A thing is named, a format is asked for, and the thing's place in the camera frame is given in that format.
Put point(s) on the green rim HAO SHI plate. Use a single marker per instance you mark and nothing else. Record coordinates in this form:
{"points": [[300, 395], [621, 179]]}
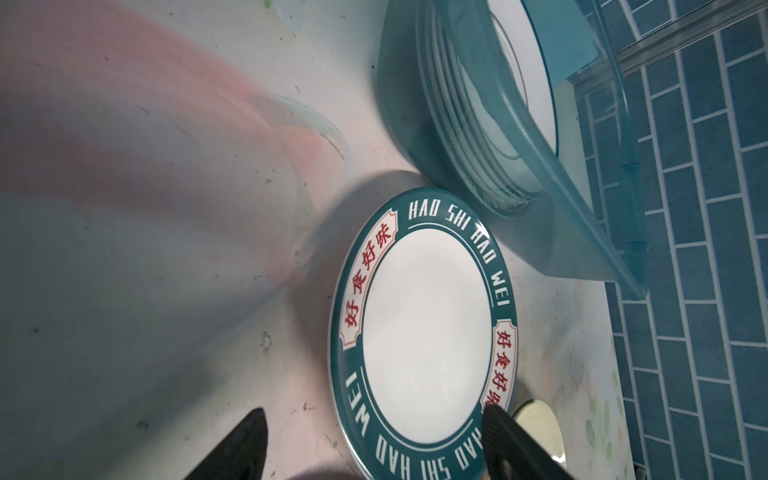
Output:
{"points": [[423, 337]]}

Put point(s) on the white plate quatrefoil line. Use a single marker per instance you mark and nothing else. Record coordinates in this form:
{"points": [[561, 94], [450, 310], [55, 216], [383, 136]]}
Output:
{"points": [[522, 52]]}

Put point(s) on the cream plate black flower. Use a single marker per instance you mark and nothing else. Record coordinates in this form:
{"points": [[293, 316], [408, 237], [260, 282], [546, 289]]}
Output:
{"points": [[538, 420]]}

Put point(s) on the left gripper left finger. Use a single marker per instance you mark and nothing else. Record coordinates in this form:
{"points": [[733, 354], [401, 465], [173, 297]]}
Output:
{"points": [[241, 455]]}

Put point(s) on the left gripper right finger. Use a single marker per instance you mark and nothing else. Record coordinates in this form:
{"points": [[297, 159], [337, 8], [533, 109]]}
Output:
{"points": [[511, 453]]}

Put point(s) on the translucent teal plastic bin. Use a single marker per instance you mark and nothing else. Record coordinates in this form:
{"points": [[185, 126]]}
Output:
{"points": [[449, 101]]}

